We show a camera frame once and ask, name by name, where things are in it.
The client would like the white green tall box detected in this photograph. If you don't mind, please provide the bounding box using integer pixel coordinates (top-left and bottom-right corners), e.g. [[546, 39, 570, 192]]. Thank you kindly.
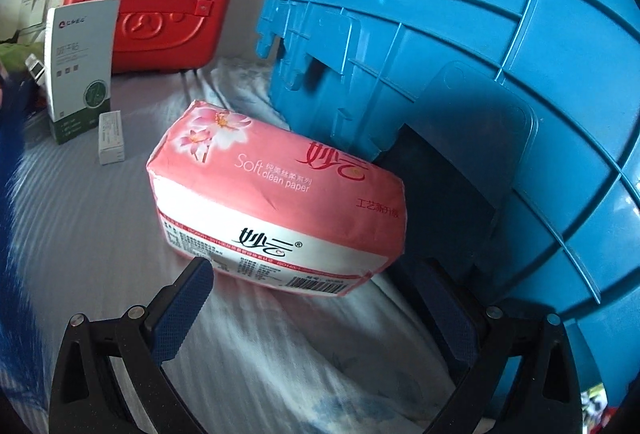
[[42, 0, 122, 146]]

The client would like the long white box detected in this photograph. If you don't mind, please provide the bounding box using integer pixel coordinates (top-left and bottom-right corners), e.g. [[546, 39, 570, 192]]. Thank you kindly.
[[98, 111, 126, 166]]

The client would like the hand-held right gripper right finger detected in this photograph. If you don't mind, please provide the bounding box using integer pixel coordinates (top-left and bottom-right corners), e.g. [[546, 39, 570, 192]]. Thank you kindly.
[[412, 259, 583, 434]]

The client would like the blue plastic crate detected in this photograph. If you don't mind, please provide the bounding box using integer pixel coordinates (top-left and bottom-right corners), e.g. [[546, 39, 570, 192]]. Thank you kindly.
[[255, 0, 640, 367]]

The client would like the pink tissue pack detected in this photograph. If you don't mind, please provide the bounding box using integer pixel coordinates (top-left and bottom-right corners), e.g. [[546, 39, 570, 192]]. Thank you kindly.
[[146, 100, 406, 299]]

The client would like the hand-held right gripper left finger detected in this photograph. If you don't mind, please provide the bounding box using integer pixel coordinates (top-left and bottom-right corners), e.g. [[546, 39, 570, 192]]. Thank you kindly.
[[48, 256, 216, 434]]

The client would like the green frog plush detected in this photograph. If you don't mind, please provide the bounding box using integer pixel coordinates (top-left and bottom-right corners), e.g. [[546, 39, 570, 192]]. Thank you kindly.
[[0, 41, 46, 76]]

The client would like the white wall socket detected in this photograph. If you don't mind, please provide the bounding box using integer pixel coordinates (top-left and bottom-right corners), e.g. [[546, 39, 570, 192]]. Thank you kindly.
[[21, 0, 68, 35]]

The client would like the striped cloth covered desktop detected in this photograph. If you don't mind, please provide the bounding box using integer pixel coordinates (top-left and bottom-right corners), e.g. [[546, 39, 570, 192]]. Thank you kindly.
[[0, 59, 481, 434]]

